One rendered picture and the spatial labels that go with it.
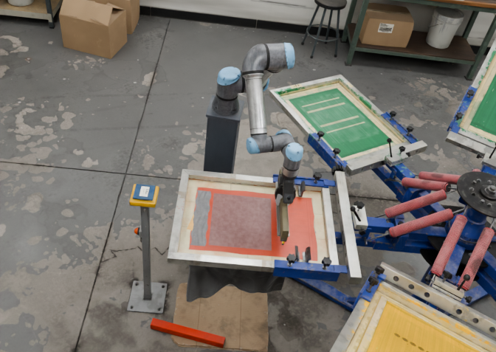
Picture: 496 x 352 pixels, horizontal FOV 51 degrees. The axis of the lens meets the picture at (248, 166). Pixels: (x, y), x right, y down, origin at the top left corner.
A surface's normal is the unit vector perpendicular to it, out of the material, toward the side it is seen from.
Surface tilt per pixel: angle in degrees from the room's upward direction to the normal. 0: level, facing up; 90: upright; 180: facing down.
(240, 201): 0
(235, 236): 0
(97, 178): 0
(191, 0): 90
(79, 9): 49
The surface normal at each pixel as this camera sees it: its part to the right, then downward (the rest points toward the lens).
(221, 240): 0.11, -0.73
